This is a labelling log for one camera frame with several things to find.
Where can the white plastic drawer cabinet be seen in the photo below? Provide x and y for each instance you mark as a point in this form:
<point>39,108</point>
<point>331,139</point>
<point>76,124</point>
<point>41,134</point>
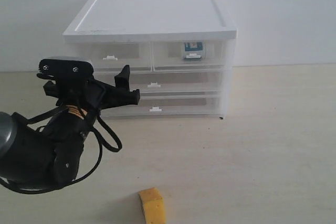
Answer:
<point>139,21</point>

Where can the yellow sponge wedge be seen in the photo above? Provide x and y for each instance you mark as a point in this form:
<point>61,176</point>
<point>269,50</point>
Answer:
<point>152,204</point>

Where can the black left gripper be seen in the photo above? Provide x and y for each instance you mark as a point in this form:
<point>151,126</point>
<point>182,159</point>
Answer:
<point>95,94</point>

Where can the clear middle wide drawer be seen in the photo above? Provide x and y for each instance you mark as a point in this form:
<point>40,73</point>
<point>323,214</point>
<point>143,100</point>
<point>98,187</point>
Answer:
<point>185,82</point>

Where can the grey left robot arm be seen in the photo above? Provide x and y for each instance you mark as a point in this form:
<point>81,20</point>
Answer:
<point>43,153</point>

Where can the clear bottom wide drawer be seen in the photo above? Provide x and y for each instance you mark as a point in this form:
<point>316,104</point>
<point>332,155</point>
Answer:
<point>175,105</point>

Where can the white bottle with teal label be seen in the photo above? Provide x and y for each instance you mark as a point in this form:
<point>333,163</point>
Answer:
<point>193,51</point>

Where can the clear wide drawer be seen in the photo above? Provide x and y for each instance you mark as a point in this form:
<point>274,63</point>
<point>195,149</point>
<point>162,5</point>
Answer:
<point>185,82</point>
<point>175,105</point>

